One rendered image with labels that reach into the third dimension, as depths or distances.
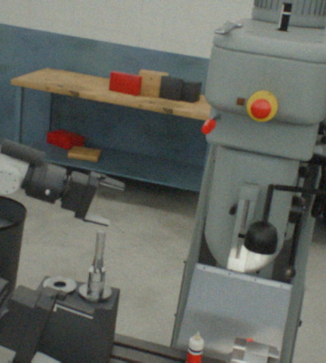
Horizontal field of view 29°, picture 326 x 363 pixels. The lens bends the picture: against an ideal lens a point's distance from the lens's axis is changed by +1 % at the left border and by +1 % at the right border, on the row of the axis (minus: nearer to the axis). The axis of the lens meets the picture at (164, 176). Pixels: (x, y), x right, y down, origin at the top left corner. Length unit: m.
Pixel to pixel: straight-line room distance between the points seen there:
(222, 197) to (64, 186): 0.37
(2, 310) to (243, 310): 1.21
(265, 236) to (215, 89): 0.34
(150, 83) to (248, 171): 4.01
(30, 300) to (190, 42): 4.98
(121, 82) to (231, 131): 4.04
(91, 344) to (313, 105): 0.90
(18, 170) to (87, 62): 4.70
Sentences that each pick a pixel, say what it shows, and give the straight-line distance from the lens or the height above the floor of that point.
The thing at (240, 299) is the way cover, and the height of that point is 1.02.
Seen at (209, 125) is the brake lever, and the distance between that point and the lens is 1.29.
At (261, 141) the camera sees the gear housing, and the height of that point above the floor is 1.66.
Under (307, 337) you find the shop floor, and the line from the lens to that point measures 3.99.
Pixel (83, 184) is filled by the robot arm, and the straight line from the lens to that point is 1.47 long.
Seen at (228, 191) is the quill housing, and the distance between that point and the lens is 1.50.
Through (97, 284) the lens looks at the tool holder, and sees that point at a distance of 1.75.
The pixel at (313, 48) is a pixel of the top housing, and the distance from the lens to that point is 1.30.
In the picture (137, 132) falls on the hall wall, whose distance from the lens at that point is 6.09.
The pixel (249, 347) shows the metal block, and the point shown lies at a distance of 1.77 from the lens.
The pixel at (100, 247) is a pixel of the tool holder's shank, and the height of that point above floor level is 1.27.
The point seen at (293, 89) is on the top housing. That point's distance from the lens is 1.30.
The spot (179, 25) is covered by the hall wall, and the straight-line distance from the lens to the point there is 5.85.
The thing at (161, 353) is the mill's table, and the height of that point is 0.93.
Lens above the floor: 2.02
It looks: 19 degrees down
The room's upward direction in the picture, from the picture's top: 8 degrees clockwise
